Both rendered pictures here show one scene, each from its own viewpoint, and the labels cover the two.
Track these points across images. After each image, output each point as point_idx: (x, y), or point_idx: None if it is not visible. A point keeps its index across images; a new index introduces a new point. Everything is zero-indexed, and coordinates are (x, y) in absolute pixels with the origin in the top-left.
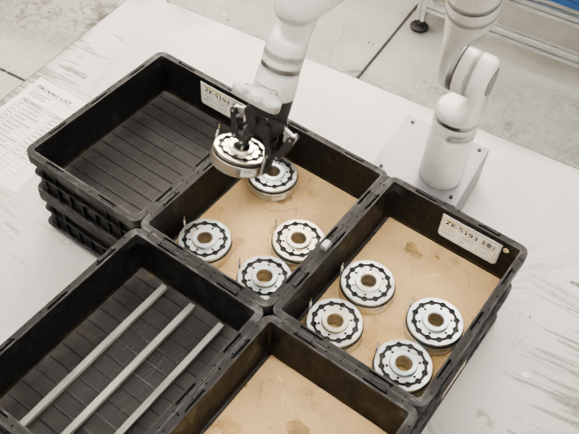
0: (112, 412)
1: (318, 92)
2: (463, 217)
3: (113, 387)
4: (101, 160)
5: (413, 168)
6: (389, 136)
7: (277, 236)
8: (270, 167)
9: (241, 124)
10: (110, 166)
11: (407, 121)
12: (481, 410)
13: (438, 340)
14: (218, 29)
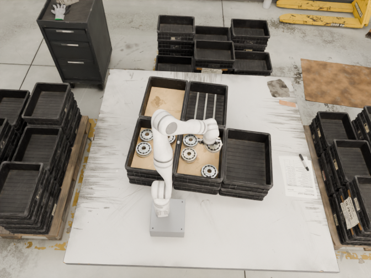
0: (201, 104)
1: (227, 249)
2: (146, 169)
3: (205, 107)
4: (258, 156)
5: (171, 207)
6: (190, 240)
7: (194, 152)
8: (202, 144)
9: (216, 143)
10: (254, 156)
11: (183, 228)
12: (126, 156)
13: (141, 144)
14: (289, 264)
